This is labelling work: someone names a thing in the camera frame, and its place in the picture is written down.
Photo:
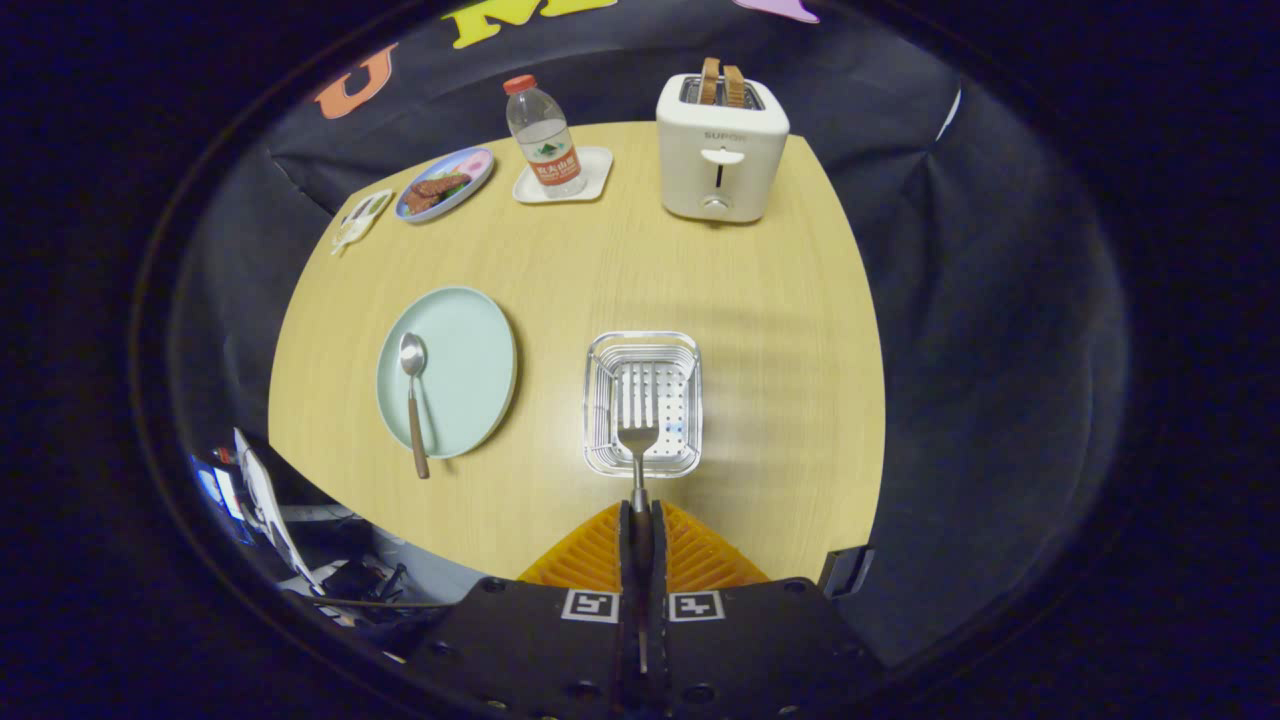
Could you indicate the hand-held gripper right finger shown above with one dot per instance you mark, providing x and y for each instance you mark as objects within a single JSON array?
[{"x": 750, "y": 650}]

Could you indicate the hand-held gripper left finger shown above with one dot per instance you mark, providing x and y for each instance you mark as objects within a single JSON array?
[{"x": 540, "y": 650}]

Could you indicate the pale green plate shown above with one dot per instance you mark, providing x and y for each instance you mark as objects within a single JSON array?
[{"x": 465, "y": 370}]

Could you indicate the white board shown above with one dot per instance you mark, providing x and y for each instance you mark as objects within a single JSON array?
[{"x": 265, "y": 495}]

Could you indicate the blue lit screen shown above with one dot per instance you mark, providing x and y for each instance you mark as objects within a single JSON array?
[{"x": 215, "y": 495}]

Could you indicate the small white sauce dish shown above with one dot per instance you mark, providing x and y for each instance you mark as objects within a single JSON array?
[{"x": 362, "y": 220}]

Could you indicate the patterned plate with food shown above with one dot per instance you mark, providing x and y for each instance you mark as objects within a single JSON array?
[{"x": 445, "y": 185}]

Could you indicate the white square coaster tray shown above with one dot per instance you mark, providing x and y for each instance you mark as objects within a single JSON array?
[{"x": 597, "y": 170}]

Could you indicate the clear bottle with red cap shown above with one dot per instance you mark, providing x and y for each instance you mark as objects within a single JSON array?
[{"x": 545, "y": 135}]

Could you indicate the white toaster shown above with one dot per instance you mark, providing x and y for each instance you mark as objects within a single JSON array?
[{"x": 720, "y": 130}]

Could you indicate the black backdrop cloth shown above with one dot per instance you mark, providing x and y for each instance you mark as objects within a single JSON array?
[{"x": 900, "y": 150}]

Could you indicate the brown toast slice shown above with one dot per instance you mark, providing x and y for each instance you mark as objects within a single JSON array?
[
  {"x": 709, "y": 80},
  {"x": 734, "y": 86}
]

